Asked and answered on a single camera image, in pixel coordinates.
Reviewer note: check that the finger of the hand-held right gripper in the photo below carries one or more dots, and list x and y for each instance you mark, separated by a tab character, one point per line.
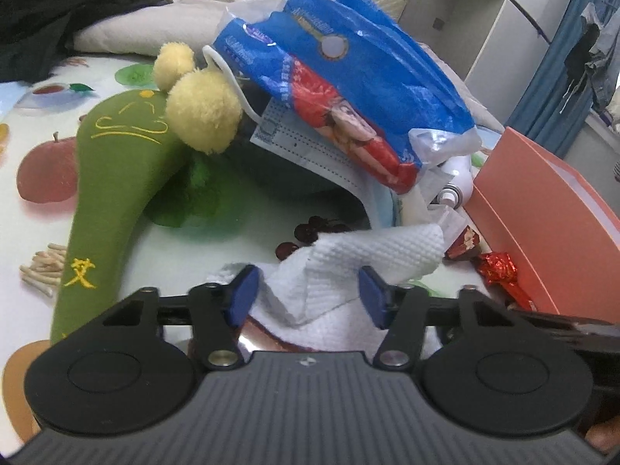
571	324

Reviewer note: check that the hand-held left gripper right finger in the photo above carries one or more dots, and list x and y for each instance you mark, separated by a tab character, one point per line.
371	296

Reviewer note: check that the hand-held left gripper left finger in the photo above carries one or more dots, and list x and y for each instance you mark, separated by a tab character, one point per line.
242	296

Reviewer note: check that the white paper towel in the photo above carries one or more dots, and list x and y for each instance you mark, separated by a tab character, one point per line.
368	248

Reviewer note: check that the orange cardboard box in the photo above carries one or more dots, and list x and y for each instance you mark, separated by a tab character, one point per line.
528	213

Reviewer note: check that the red foil candy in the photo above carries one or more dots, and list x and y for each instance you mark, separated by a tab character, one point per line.
503	269

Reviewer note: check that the dark red candy wrapper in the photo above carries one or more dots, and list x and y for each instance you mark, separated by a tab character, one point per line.
465	243

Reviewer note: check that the grey and white plush penguin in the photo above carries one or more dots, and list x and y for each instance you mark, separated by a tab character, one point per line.
290	185

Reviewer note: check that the white spray bottle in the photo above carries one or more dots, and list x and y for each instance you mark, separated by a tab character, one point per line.
460	174

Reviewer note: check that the green plush massage hammer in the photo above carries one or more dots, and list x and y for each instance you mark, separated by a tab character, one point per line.
121	155

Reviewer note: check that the fruit print bed sheet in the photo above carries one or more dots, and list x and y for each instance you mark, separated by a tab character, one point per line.
34	232

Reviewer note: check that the blue curtain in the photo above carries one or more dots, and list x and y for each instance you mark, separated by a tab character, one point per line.
542	106

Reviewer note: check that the hanging clothes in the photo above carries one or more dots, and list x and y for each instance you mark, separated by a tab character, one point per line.
588	53

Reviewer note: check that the grey blanket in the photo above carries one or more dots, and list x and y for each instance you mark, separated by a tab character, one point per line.
145	24

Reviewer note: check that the white cabinet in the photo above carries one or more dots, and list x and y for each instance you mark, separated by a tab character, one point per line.
455	14

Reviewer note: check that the black clothing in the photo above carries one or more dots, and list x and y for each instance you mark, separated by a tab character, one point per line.
58	9

